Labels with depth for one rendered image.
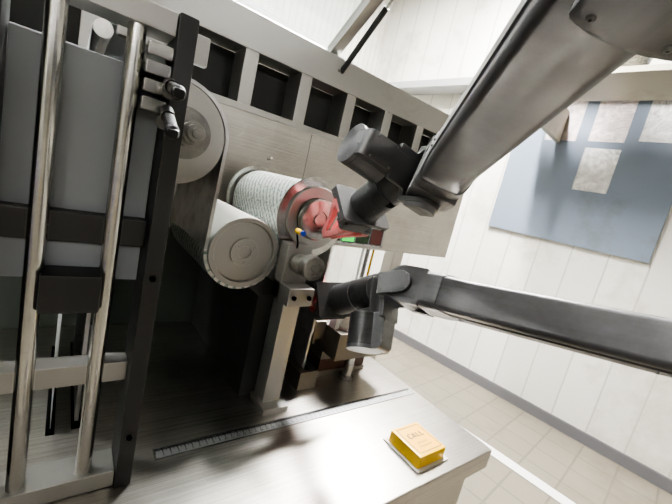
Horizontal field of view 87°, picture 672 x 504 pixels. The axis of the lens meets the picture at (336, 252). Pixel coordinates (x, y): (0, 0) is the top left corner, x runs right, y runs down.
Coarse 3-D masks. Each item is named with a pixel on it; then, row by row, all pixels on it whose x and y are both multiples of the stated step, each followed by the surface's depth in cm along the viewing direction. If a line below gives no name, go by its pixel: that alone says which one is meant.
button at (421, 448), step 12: (396, 432) 63; (408, 432) 63; (420, 432) 64; (396, 444) 62; (408, 444) 60; (420, 444) 61; (432, 444) 62; (408, 456) 60; (420, 456) 58; (432, 456) 60
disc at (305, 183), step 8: (296, 184) 61; (304, 184) 62; (312, 184) 63; (320, 184) 64; (328, 184) 65; (288, 192) 61; (296, 192) 62; (288, 200) 61; (280, 208) 61; (280, 216) 61; (280, 224) 62; (280, 232) 62; (288, 240) 63; (336, 240) 70; (320, 248) 68; (328, 248) 69
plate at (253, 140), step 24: (240, 120) 85; (264, 120) 88; (240, 144) 86; (264, 144) 90; (288, 144) 94; (312, 144) 98; (336, 144) 102; (240, 168) 88; (288, 168) 96; (312, 168) 100; (336, 168) 104; (408, 216) 128; (456, 216) 144; (384, 240) 124; (408, 240) 131; (432, 240) 140
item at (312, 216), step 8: (312, 200) 62; (320, 200) 63; (304, 208) 62; (312, 208) 62; (320, 208) 63; (328, 208) 64; (304, 216) 62; (312, 216) 63; (320, 216) 64; (304, 224) 62; (312, 224) 64; (320, 224) 64; (312, 232) 63
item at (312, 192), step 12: (300, 192) 62; (312, 192) 63; (324, 192) 64; (300, 204) 62; (288, 216) 61; (336, 216) 67; (288, 228) 62; (300, 240) 64; (312, 240) 66; (324, 240) 67
